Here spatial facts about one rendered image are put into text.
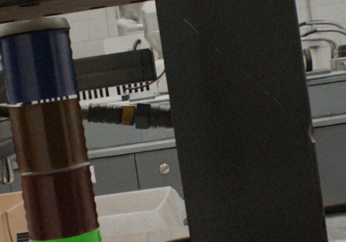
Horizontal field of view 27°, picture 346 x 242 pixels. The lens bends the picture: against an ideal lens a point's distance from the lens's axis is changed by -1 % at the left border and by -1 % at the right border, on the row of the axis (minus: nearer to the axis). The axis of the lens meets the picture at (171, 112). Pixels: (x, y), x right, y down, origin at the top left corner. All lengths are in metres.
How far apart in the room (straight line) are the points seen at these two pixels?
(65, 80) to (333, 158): 4.81
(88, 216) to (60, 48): 0.09
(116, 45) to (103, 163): 1.04
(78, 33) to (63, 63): 6.77
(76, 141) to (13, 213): 2.63
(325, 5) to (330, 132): 2.25
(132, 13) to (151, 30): 0.48
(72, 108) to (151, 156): 4.76
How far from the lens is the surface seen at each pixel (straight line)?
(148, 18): 5.37
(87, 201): 0.37
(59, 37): 0.37
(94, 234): 0.38
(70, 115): 0.37
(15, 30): 0.36
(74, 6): 0.64
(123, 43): 5.72
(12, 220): 2.98
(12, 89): 0.37
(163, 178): 5.14
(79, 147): 0.37
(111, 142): 5.15
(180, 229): 1.23
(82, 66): 0.59
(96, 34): 7.10
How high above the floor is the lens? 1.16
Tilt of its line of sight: 3 degrees down
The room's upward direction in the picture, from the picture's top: 8 degrees counter-clockwise
